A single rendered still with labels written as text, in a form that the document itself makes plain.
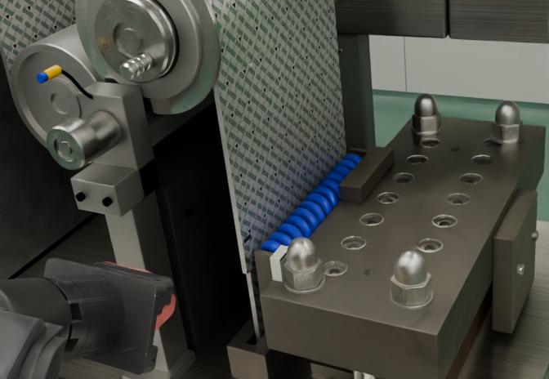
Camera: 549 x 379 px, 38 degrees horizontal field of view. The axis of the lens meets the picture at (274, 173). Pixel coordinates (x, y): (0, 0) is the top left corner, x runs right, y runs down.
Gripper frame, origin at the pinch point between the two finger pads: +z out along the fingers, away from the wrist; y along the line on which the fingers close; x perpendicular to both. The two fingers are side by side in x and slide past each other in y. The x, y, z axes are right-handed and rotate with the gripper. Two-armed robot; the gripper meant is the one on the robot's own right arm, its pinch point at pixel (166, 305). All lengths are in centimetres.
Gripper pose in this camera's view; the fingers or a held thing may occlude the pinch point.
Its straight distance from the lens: 67.0
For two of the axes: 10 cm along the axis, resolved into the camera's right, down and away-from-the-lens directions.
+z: 4.6, 0.7, 8.9
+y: 8.8, 1.3, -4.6
